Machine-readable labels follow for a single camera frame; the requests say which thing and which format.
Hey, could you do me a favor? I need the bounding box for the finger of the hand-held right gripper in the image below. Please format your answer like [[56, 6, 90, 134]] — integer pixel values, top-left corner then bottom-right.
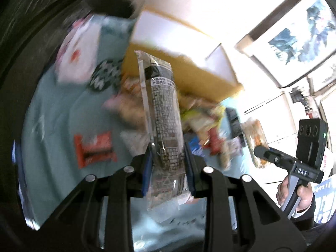
[[253, 146, 296, 168]]

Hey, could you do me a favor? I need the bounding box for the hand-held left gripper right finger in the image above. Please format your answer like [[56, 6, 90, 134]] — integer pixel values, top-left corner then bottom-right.
[[184, 143, 307, 252]]

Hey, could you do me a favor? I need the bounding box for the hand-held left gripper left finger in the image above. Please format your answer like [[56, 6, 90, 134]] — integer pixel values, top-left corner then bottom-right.
[[31, 143, 154, 252]]

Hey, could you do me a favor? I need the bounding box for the clear orange snack packet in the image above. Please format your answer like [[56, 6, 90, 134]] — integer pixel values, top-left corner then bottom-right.
[[243, 119, 269, 168]]

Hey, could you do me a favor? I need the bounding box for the clear black patterned snack packet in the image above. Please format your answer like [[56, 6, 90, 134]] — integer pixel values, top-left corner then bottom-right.
[[134, 50, 192, 222]]

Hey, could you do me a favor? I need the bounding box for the brown cardboard box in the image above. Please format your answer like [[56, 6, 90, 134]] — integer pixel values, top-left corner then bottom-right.
[[122, 10, 243, 103]]

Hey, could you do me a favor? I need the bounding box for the person's right forearm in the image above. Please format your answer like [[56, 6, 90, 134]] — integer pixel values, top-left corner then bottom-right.
[[291, 194, 323, 225]]

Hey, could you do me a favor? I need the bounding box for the person's right hand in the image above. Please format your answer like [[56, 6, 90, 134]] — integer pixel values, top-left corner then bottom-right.
[[276, 177, 314, 214]]

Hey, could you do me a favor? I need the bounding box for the white cabinet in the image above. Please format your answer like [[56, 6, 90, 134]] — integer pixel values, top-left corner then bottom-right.
[[243, 91, 300, 143]]

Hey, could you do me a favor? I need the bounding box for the pile of assorted snack packets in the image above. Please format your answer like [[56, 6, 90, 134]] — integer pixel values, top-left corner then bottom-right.
[[104, 76, 243, 170]]

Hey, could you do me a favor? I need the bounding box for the black phone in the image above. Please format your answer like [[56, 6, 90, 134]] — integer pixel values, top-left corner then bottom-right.
[[226, 108, 246, 147]]

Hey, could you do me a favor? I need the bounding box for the blue white printed bag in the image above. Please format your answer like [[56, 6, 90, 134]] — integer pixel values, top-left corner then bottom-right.
[[314, 176, 336, 225]]

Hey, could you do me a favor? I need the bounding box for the orange red snack packet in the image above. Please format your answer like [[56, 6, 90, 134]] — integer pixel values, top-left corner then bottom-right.
[[74, 132, 118, 168]]

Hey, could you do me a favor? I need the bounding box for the small framed picture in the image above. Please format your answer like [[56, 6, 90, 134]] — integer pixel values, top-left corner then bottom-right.
[[307, 66, 336, 95]]

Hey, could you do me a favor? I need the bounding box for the light blue printed tablecloth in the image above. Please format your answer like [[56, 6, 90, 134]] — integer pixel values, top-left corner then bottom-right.
[[13, 14, 265, 229]]

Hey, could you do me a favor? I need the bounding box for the large framed ink painting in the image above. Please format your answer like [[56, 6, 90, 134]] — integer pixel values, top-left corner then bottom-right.
[[235, 0, 336, 88]]

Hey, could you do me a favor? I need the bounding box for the white packet with red flower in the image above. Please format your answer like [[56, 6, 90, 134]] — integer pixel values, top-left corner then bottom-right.
[[56, 16, 101, 83]]

